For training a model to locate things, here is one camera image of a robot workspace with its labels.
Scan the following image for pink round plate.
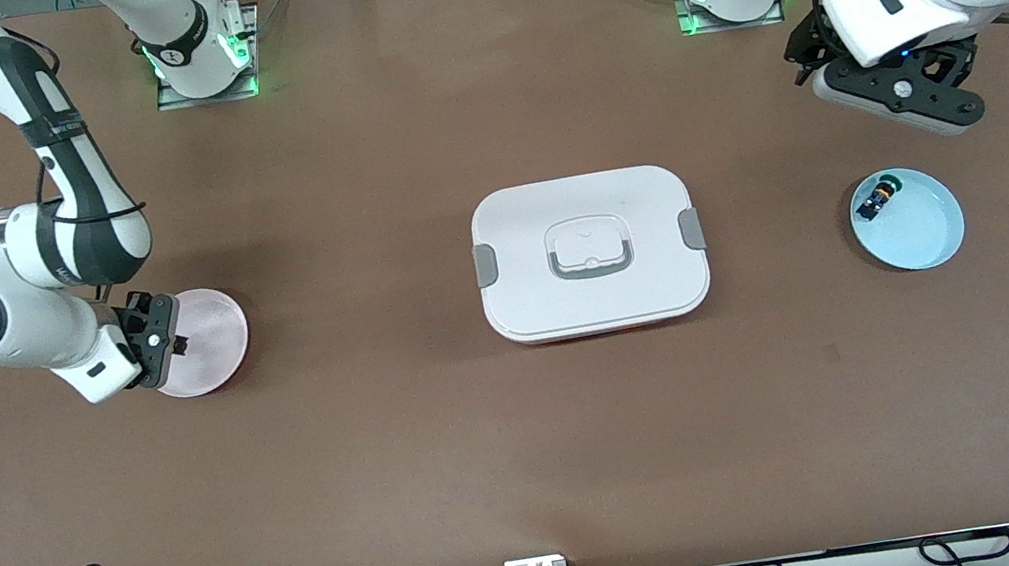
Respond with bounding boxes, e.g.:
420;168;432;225
145;282;259;403

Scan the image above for light blue round plate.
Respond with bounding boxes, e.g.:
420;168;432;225
844;158;972;280

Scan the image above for white lidded container grey latches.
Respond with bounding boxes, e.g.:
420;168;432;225
462;156;719;353

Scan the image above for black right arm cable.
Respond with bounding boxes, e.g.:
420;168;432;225
4;10;160;296

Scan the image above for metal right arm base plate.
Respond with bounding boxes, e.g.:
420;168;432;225
144;0;271;113

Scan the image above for black oval cable loop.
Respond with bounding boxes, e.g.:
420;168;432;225
915;525;1009;566

